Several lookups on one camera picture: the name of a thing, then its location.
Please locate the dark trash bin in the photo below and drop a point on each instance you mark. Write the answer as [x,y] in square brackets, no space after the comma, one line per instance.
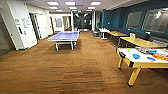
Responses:
[95,33]

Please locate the blue ping-pong table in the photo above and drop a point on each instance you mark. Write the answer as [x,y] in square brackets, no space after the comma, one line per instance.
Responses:
[65,36]

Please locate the small white table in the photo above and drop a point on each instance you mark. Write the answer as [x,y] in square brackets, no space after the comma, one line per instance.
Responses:
[103,30]

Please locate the dark glass hallway doors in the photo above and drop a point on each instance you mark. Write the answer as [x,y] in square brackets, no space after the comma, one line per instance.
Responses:
[82,21]

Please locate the small green object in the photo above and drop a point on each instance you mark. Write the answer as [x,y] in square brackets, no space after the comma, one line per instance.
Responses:
[128,50]

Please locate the small beige box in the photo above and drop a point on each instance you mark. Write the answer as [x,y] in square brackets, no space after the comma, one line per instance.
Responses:
[132,35]

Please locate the dark side doorway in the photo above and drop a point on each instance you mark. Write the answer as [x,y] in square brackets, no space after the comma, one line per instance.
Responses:
[34,26]

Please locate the yellow air hockey table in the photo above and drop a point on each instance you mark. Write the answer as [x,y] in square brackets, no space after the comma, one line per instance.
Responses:
[140,61]

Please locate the orange plastic item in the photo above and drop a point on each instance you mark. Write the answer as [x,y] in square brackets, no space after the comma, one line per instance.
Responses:
[160,56]

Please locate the grey elevator door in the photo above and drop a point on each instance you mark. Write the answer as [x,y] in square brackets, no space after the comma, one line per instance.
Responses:
[5,33]

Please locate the large wall window panel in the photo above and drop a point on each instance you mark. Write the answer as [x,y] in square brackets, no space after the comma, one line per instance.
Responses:
[133,20]
[155,20]

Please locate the white wall notices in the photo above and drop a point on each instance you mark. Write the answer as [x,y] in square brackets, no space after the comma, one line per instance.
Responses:
[22,22]

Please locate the black wall card reader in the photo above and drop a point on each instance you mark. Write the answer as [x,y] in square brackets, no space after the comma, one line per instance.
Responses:
[20,30]

